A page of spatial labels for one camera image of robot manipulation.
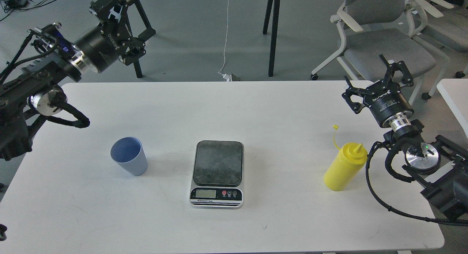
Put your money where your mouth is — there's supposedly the digital kitchen scale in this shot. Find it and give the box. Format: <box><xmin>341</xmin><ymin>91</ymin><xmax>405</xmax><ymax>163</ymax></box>
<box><xmin>189</xmin><ymin>140</ymin><xmax>244</xmax><ymax>208</ymax></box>

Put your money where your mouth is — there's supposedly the black floor cable bundle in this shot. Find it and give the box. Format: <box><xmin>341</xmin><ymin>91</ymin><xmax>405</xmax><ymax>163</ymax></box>
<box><xmin>0</xmin><ymin>0</ymin><xmax>79</xmax><ymax>22</ymax></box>

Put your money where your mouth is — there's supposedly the white hanging cable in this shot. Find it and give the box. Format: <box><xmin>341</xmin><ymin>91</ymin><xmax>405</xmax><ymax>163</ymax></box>
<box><xmin>218</xmin><ymin>0</ymin><xmax>232</xmax><ymax>82</ymax></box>

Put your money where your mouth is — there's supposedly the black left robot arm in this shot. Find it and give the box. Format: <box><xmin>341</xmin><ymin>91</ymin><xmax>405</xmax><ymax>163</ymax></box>
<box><xmin>0</xmin><ymin>0</ymin><xmax>156</xmax><ymax>161</ymax></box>

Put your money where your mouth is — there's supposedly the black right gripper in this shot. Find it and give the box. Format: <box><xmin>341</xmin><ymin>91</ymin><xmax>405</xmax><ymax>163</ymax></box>
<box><xmin>341</xmin><ymin>54</ymin><xmax>415</xmax><ymax>129</ymax></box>

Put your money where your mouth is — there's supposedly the black-legged background table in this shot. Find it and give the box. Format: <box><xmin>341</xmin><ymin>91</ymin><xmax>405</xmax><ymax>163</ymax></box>
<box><xmin>124</xmin><ymin>0</ymin><xmax>291</xmax><ymax>79</ymax></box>

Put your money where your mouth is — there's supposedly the grey office chair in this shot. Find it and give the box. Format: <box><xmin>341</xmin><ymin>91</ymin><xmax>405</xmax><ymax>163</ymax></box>
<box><xmin>311</xmin><ymin>0</ymin><xmax>436</xmax><ymax>104</ymax></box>
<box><xmin>404</xmin><ymin>0</ymin><xmax>468</xmax><ymax>79</ymax></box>

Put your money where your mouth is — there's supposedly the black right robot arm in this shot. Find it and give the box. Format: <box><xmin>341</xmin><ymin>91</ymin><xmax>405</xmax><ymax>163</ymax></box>
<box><xmin>342</xmin><ymin>55</ymin><xmax>468</xmax><ymax>226</ymax></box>

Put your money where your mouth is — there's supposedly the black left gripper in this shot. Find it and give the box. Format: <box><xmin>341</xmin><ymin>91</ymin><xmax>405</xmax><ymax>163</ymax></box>
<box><xmin>75</xmin><ymin>0</ymin><xmax>155</xmax><ymax>73</ymax></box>

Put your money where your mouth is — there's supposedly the white side table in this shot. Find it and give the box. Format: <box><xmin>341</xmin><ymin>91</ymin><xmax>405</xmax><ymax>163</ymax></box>
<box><xmin>437</xmin><ymin>78</ymin><xmax>468</xmax><ymax>136</ymax></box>

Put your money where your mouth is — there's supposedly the yellow squeeze bottle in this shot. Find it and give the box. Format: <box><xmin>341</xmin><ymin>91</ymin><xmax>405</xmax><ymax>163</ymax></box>
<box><xmin>323</xmin><ymin>124</ymin><xmax>369</xmax><ymax>192</ymax></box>

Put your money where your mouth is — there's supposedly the blue ribbed plastic cup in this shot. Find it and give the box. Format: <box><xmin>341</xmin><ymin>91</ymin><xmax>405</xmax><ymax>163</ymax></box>
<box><xmin>110</xmin><ymin>136</ymin><xmax>148</xmax><ymax>176</ymax></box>

